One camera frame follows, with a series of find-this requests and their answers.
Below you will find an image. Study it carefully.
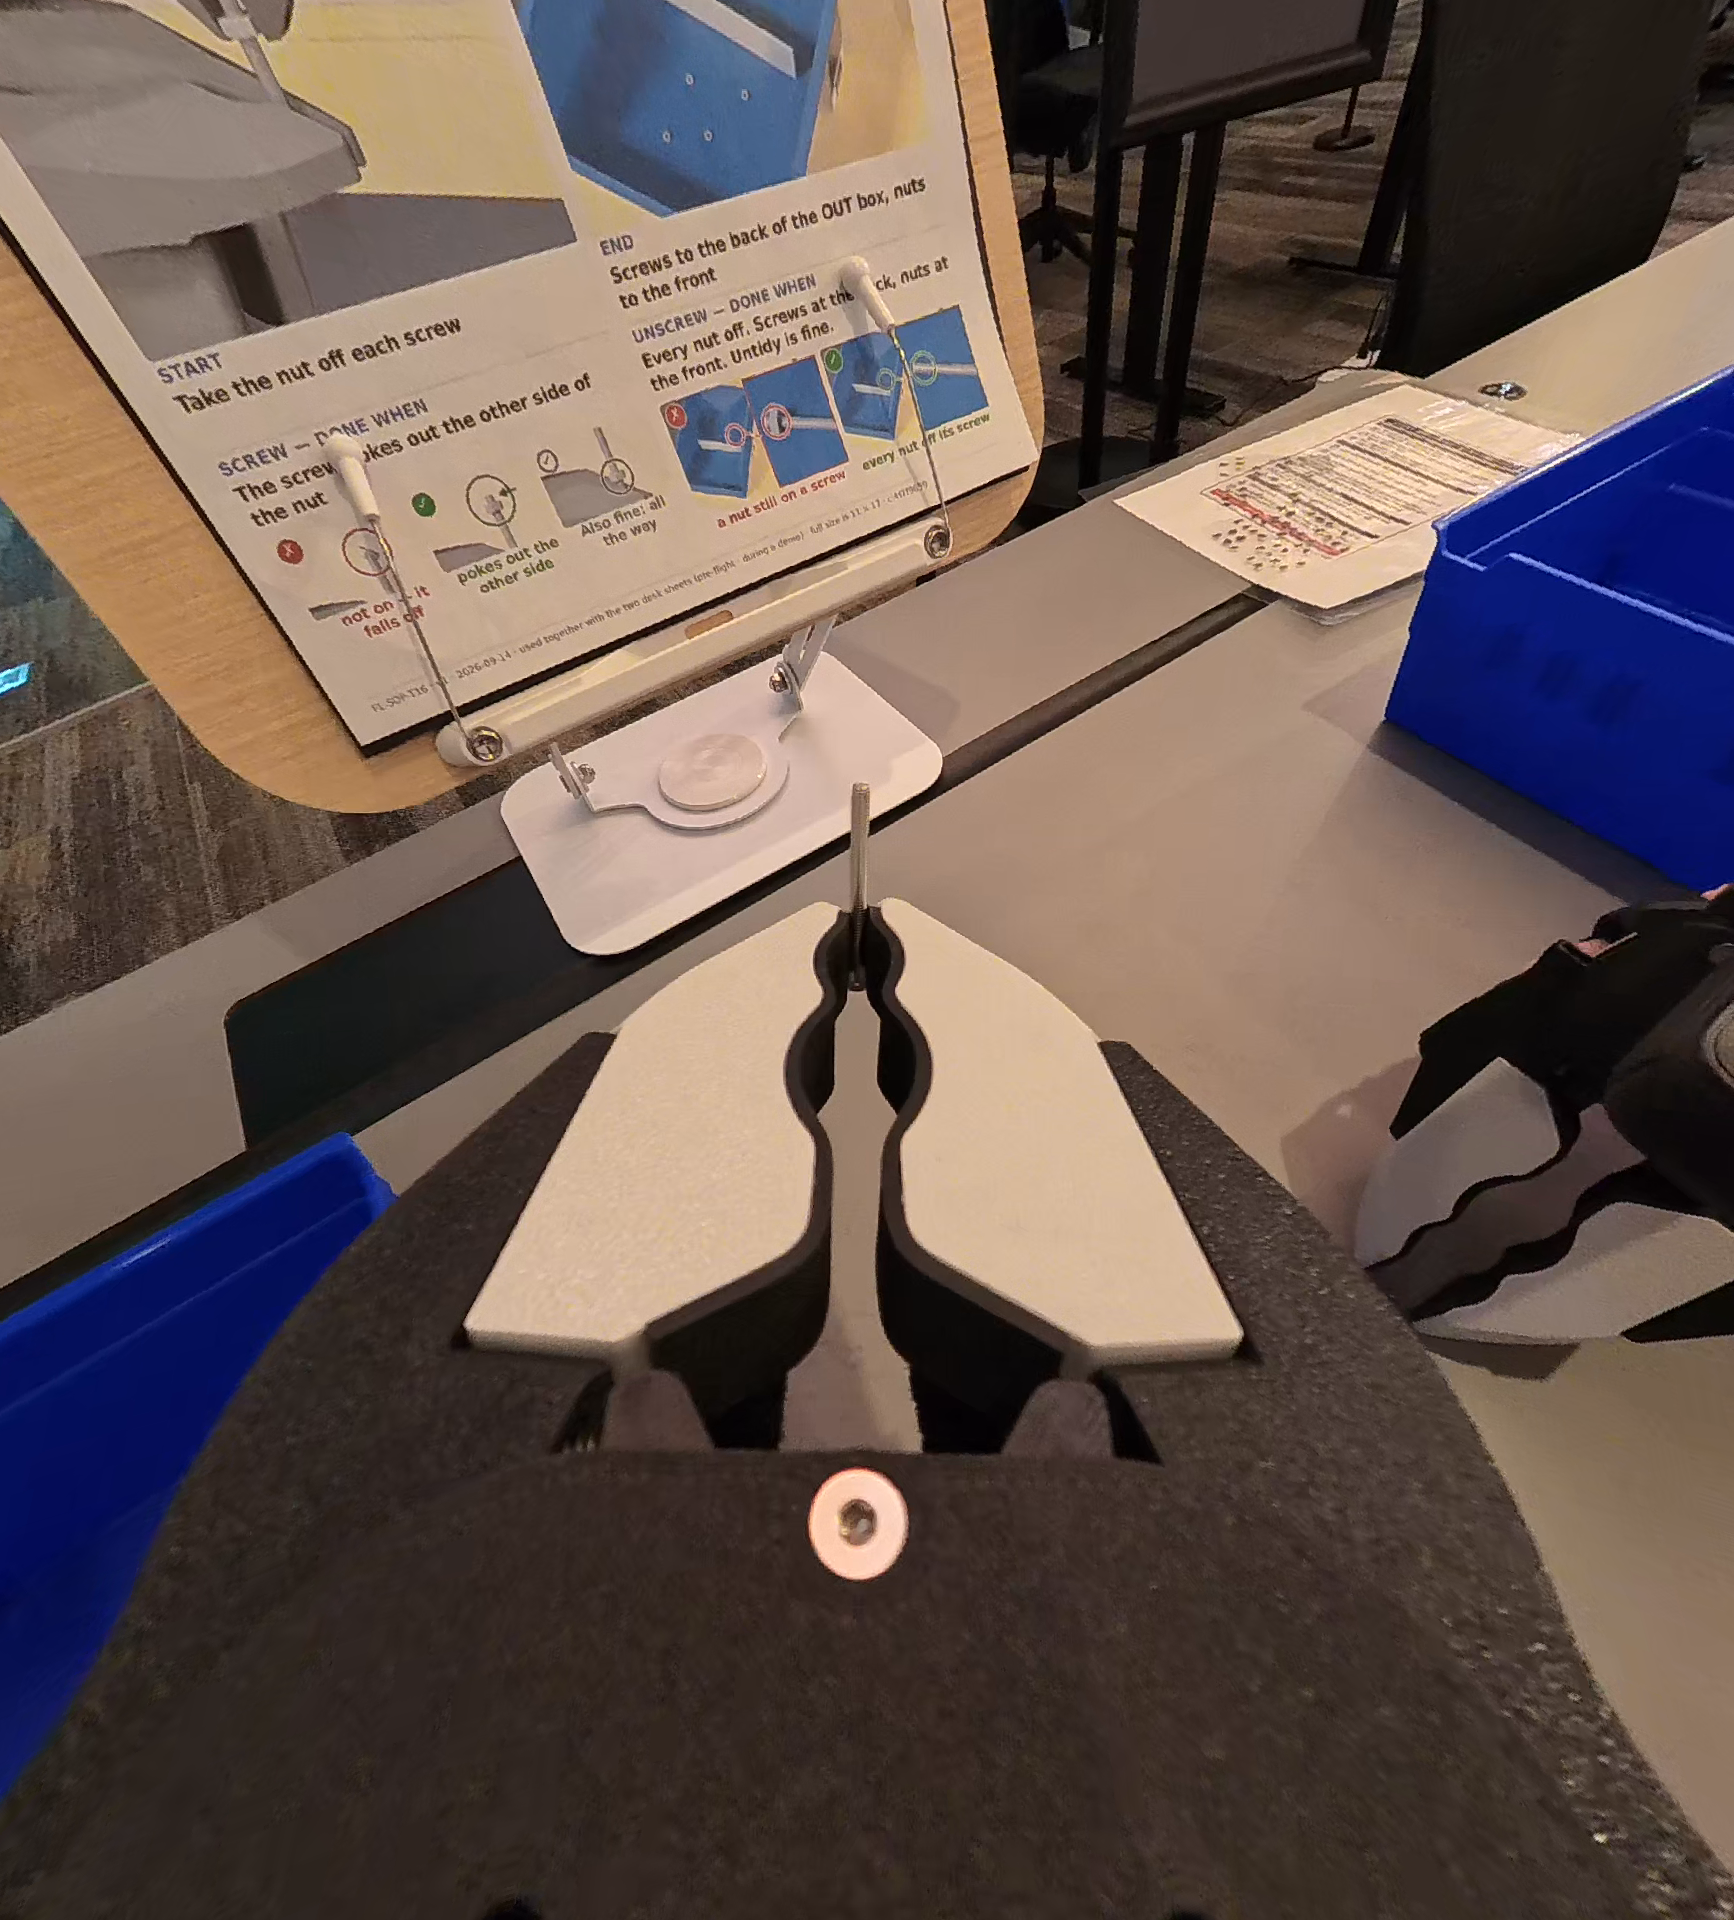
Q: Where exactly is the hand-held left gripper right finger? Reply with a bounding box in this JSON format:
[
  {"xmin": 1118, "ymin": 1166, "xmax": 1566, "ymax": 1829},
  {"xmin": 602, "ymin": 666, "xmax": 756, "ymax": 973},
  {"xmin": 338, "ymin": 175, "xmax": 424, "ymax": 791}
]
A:
[{"xmin": 865, "ymin": 895, "xmax": 1246, "ymax": 1451}]

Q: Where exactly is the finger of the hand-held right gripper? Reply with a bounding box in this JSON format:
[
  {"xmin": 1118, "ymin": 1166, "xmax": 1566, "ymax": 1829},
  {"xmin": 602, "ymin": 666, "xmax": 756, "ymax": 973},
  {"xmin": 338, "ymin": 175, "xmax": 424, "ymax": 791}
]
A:
[
  {"xmin": 1352, "ymin": 1054, "xmax": 1639, "ymax": 1280},
  {"xmin": 1386, "ymin": 1184, "xmax": 1734, "ymax": 1349}
]

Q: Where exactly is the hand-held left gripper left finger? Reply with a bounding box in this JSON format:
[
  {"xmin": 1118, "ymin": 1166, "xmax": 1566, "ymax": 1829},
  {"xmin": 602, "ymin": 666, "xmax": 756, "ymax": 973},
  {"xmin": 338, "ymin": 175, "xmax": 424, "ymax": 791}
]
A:
[{"xmin": 461, "ymin": 898, "xmax": 865, "ymax": 1449}]

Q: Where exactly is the blue plastic bin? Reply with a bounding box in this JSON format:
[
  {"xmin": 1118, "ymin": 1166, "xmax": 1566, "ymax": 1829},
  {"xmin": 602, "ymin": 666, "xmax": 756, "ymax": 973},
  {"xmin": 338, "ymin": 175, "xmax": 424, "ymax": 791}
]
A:
[
  {"xmin": 1386, "ymin": 363, "xmax": 1734, "ymax": 895},
  {"xmin": 0, "ymin": 1132, "xmax": 398, "ymax": 1891}
]

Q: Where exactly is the laminated reference sheet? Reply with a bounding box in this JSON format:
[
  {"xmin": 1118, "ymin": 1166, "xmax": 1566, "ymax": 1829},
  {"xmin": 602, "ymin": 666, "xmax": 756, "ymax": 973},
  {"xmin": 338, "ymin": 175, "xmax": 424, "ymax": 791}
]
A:
[{"xmin": 1114, "ymin": 382, "xmax": 1587, "ymax": 617}]

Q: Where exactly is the metal page holder clip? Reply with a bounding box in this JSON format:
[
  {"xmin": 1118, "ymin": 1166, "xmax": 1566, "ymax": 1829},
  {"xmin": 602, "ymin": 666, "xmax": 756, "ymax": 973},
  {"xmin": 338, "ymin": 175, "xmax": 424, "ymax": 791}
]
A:
[
  {"xmin": 835, "ymin": 255, "xmax": 961, "ymax": 560},
  {"xmin": 319, "ymin": 436, "xmax": 502, "ymax": 752}
]

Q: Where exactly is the printed instruction sheet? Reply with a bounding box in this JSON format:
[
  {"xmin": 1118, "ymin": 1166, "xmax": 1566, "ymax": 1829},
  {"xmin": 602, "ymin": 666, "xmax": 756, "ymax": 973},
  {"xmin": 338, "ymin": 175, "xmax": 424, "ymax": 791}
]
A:
[{"xmin": 0, "ymin": 0, "xmax": 1041, "ymax": 752}]

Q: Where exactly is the instruction sheet on wooden stand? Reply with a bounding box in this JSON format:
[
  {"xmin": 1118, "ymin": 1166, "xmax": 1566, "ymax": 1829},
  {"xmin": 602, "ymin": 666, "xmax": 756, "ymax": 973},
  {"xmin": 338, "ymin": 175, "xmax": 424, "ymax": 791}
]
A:
[{"xmin": 0, "ymin": 0, "xmax": 1046, "ymax": 814}]

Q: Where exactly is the black high-back office chair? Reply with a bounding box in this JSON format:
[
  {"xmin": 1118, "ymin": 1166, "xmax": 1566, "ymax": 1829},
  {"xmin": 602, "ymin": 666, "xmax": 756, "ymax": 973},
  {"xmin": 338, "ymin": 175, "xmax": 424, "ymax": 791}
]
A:
[{"xmin": 1386, "ymin": 0, "xmax": 1708, "ymax": 377}]

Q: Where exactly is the black swivel chair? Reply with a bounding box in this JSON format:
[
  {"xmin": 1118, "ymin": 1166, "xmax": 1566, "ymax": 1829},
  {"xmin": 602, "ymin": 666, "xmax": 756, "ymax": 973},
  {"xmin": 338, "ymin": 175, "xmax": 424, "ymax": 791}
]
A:
[{"xmin": 989, "ymin": 0, "xmax": 1110, "ymax": 277}]

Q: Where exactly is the grey framed display panel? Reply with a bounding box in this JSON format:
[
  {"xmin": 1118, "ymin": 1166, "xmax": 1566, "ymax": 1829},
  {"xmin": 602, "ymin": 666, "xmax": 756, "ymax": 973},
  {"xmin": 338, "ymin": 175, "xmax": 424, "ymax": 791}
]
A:
[{"xmin": 1114, "ymin": 0, "xmax": 1411, "ymax": 152}]

